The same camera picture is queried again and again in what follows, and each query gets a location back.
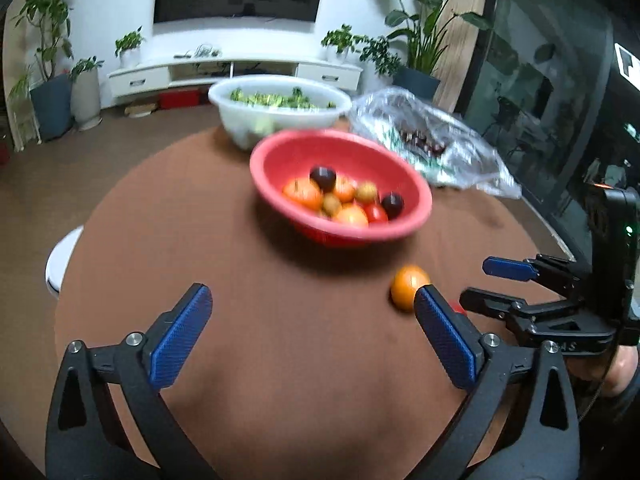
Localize white basin with greens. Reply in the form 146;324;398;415
207;75;352;151

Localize dark plum right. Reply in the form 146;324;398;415
381;192;405;220

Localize right hand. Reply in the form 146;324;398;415
566;346;639;398

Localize large yellow orange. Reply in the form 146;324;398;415
332;204;369;228

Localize red tomato front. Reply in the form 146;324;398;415
363;203;388;224

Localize white round stool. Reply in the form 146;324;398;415
44;226;84;299

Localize dark plum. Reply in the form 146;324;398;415
309;166;337;193
381;192;405;220

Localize red plastic basin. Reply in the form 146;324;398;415
250;130;433;247

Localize orange tangerine left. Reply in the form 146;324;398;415
332;174;357;204

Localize small plant on cabinet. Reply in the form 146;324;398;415
114;26;145;70

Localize clear plastic bag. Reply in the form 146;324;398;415
348;87;522;200

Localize large orange tangerine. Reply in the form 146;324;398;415
282;178;323;211

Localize red tomato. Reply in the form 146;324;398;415
363;203;388;224
449;301;468;316

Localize red box under cabinet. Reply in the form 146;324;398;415
158;88;209;110

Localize orange back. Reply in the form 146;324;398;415
390;264;432;312

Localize red tomato back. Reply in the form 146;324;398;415
449;301;468;316

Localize plant in white pot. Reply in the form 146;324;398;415
70;55;104;131

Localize dark plum left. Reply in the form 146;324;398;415
309;166;337;193

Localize dark cherries in bag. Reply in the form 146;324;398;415
399;130;446;157

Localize white tv cabinet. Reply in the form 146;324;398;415
108;54;362;99

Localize bushy plant white pot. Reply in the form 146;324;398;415
350;35;402;94

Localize large plant right blue pot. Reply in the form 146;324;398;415
384;0;491;102

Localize tall plant blue pot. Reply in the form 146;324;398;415
16;0;73;142

